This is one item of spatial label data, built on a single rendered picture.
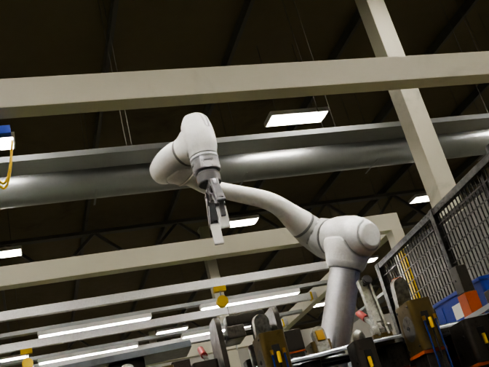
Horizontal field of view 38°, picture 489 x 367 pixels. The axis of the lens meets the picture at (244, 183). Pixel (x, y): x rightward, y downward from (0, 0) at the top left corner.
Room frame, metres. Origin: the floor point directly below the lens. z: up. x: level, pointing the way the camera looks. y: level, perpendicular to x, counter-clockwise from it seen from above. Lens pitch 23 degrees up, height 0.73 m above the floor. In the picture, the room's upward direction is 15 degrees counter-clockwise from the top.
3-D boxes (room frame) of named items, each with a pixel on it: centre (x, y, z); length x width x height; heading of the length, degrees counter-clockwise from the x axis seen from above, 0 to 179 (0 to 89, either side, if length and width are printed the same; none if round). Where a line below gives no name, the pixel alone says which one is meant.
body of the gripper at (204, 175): (2.05, 0.10, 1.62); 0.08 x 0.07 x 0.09; 16
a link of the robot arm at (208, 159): (2.05, 0.10, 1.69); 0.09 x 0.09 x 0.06
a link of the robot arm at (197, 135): (2.06, 0.11, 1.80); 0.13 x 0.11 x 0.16; 49
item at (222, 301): (9.13, 0.67, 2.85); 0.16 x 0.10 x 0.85; 110
